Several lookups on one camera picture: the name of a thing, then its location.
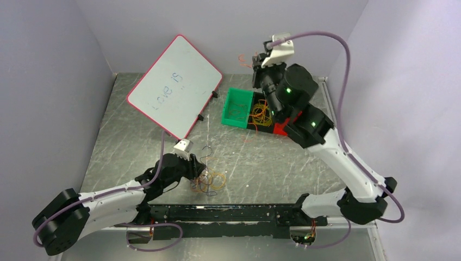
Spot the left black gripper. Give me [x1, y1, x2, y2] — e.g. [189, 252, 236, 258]
[162, 151, 205, 187]

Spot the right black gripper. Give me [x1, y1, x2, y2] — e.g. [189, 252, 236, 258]
[251, 52, 287, 120]

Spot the purple cable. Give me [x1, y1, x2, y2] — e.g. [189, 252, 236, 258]
[190, 146, 219, 197]

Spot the green plastic bin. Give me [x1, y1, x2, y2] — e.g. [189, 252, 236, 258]
[221, 88, 253, 129]

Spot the red plastic bin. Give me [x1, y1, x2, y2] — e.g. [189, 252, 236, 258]
[271, 113, 291, 136]

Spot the pink framed whiteboard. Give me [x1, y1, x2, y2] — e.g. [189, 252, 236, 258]
[126, 35, 223, 139]

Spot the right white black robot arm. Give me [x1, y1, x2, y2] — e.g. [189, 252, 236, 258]
[252, 53, 397, 225]

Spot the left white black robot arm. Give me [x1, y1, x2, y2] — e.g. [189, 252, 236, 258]
[32, 153, 207, 256]

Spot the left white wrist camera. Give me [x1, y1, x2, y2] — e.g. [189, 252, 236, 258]
[173, 139, 194, 161]

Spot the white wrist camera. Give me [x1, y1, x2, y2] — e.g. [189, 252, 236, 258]
[173, 139, 194, 161]
[261, 33, 295, 68]

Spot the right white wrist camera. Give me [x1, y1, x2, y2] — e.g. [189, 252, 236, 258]
[261, 33, 295, 68]

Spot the yellow green wire coil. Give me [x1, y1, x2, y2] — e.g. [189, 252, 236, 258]
[250, 101, 273, 127]

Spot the black aluminium base frame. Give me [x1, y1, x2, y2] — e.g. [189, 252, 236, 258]
[115, 202, 377, 240]

